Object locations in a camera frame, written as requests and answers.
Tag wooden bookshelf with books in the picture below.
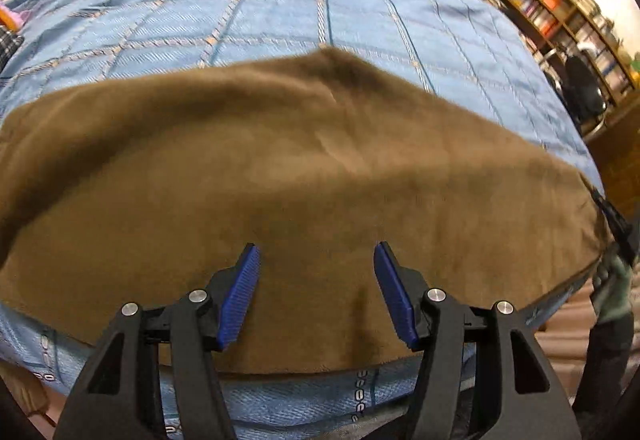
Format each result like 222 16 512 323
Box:
492 0 640 106

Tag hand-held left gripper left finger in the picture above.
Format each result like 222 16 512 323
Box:
52 242 262 440

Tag black office chair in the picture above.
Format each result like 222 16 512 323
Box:
542 55 608 136

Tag plaid cloth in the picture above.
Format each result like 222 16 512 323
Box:
0 27 24 71

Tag pink and orange cloth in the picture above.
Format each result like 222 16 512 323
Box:
0 2 26 30

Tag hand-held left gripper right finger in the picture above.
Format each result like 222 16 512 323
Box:
373 241 583 440

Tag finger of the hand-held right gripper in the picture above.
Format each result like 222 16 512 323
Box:
592 190 640 271

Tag brown fleece pants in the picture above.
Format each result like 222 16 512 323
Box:
0 46 613 376

